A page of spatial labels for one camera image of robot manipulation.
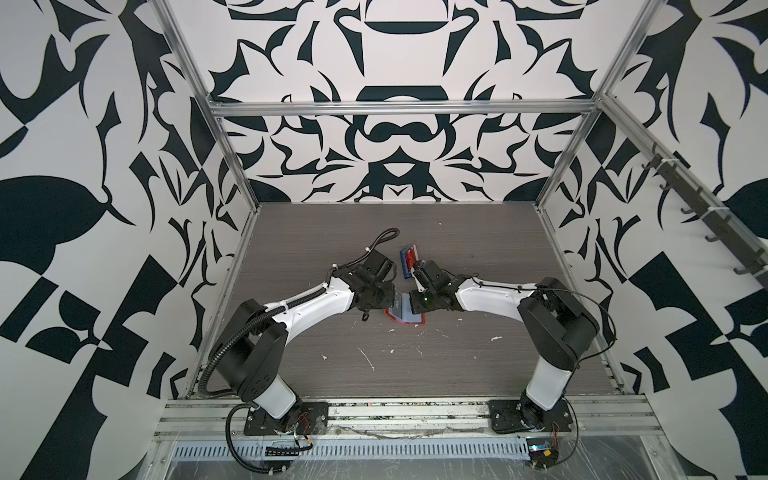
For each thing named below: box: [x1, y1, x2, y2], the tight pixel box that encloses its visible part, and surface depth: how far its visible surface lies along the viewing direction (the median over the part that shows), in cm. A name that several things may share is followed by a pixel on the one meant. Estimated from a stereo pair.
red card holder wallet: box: [384, 288, 426, 325], surface depth 92 cm
